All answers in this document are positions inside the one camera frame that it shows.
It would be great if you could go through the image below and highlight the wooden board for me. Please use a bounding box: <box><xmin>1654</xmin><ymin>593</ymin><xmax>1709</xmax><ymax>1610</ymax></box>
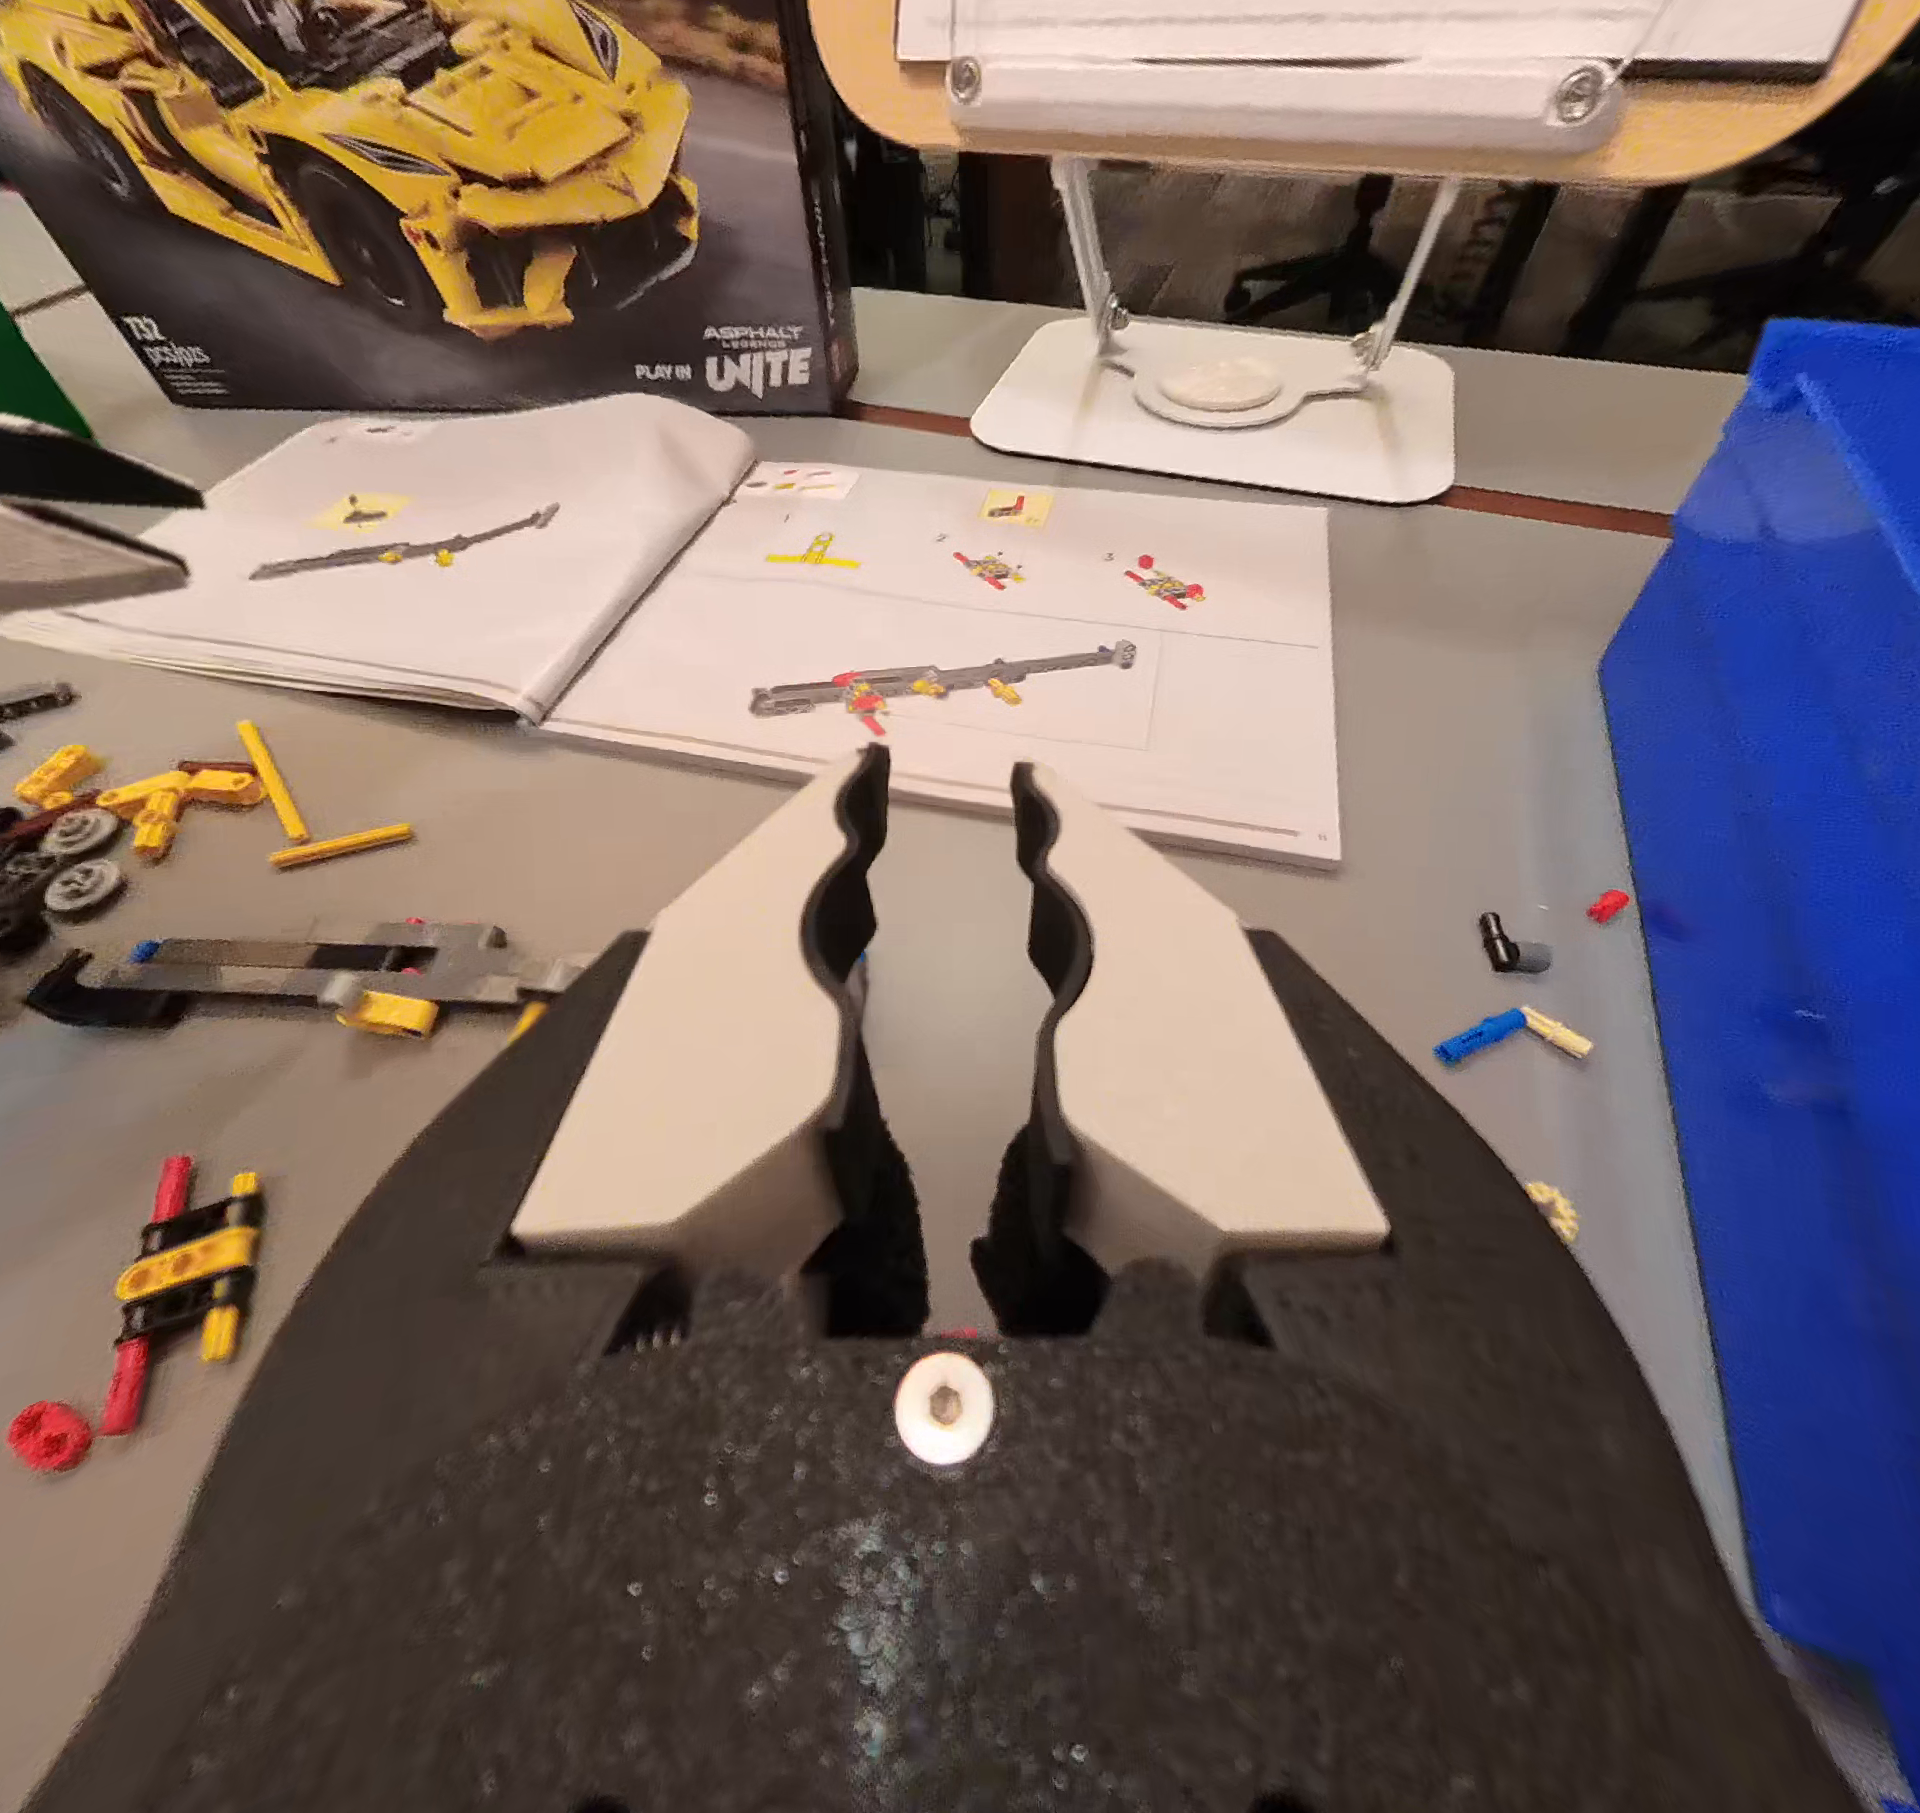
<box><xmin>804</xmin><ymin>0</ymin><xmax>1920</xmax><ymax>187</ymax></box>

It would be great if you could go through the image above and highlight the yellow axle rod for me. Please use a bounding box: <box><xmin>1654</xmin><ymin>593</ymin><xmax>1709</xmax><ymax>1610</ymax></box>
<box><xmin>234</xmin><ymin>719</ymin><xmax>310</xmax><ymax>844</ymax></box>
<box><xmin>266</xmin><ymin>822</ymin><xmax>417</xmax><ymax>872</ymax></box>

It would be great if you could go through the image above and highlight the pile of dark beams and wheels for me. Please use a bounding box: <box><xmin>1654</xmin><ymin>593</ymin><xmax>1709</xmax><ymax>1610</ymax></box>
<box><xmin>0</xmin><ymin>676</ymin><xmax>130</xmax><ymax>963</ymax></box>

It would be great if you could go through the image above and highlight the open instruction booklet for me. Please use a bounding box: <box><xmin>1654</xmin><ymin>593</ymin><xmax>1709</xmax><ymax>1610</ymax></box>
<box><xmin>0</xmin><ymin>393</ymin><xmax>1342</xmax><ymax>870</ymax></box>

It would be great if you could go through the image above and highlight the dark box with yellow car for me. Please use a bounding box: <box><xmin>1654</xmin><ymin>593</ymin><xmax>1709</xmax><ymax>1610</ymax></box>
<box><xmin>0</xmin><ymin>0</ymin><xmax>860</xmax><ymax>417</ymax></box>

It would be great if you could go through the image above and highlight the long grey black beam assembly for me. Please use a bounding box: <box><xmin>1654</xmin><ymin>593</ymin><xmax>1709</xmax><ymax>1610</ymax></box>
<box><xmin>23</xmin><ymin>917</ymin><xmax>592</xmax><ymax>1043</ymax></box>

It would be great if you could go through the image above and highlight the green bin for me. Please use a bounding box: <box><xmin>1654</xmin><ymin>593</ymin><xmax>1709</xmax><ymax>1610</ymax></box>
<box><xmin>0</xmin><ymin>299</ymin><xmax>94</xmax><ymax>443</ymax></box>

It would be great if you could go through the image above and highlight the blue bin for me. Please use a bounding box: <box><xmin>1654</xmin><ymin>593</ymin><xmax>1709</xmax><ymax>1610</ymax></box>
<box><xmin>1596</xmin><ymin>318</ymin><xmax>1920</xmax><ymax>1740</ymax></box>

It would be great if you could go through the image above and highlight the black connector with red pin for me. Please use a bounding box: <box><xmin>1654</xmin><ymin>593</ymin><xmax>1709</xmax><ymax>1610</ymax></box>
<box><xmin>137</xmin><ymin>1153</ymin><xmax>270</xmax><ymax>1243</ymax></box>

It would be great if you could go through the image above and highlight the joined yellow connector pair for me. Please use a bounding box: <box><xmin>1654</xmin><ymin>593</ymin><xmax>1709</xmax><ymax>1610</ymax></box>
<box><xmin>96</xmin><ymin>766</ymin><xmax>266</xmax><ymax>859</ymax></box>

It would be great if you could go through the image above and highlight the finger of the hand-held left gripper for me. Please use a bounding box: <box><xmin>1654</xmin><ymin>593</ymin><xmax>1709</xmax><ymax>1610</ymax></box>
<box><xmin>0</xmin><ymin>409</ymin><xmax>206</xmax><ymax>509</ymax></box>
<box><xmin>0</xmin><ymin>499</ymin><xmax>192</xmax><ymax>619</ymax></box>

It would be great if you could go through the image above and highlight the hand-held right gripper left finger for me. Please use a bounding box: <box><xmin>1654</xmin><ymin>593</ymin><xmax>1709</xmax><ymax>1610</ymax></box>
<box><xmin>509</xmin><ymin>745</ymin><xmax>889</xmax><ymax>1267</ymax></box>

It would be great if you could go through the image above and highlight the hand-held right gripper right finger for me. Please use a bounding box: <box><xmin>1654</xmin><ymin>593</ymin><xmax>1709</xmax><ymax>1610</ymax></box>
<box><xmin>1011</xmin><ymin>760</ymin><xmax>1388</xmax><ymax>1274</ymax></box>

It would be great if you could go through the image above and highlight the red pin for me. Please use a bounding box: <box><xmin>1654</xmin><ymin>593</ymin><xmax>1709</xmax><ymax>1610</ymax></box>
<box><xmin>98</xmin><ymin>1309</ymin><xmax>159</xmax><ymax>1439</ymax></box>

